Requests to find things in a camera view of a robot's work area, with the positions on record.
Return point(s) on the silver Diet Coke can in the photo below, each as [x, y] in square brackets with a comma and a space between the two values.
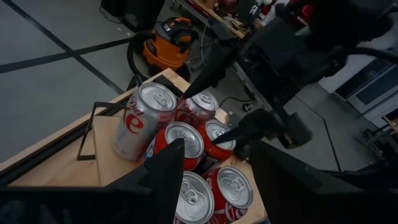
[202, 101]
[140, 124]

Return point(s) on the red Coca-Cola original can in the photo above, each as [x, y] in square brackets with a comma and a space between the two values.
[234, 186]

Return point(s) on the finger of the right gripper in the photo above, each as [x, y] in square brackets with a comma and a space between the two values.
[213, 70]
[252, 127]

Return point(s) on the red soda can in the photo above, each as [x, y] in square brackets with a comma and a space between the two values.
[194, 199]
[192, 140]
[214, 129]

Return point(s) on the wooden shelf black metal frame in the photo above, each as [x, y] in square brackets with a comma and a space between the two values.
[109, 155]

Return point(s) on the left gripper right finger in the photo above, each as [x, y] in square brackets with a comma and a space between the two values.
[295, 193]

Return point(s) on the black floor equipment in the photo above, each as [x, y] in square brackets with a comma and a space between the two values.
[140, 12]

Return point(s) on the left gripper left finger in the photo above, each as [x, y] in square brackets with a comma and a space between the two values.
[161, 186]

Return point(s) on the cluttered wooden workbench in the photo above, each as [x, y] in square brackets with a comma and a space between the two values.
[217, 14]

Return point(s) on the orange shop vacuum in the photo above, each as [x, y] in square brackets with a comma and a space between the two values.
[132, 59]
[164, 53]

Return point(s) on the white appliance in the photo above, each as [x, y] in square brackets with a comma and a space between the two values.
[363, 84]

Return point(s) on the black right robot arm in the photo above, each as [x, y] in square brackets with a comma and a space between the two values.
[348, 25]

